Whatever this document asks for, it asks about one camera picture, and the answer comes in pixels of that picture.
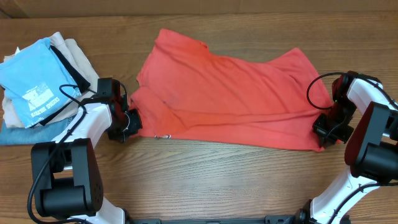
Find red t-shirt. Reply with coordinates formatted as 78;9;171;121
130;29;331;152

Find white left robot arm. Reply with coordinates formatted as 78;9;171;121
27;103;142;223

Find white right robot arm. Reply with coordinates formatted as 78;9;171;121
289;73;397;224

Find black folded garment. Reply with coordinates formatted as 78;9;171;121
39;45;91;126

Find folded blue jeans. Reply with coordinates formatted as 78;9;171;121
1;116;75;146

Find light blue folded t-shirt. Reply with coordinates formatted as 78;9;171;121
1;37;81;128

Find beige folded garment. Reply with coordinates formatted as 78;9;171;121
2;32;99;129

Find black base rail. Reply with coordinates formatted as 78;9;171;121
130;215;295;224

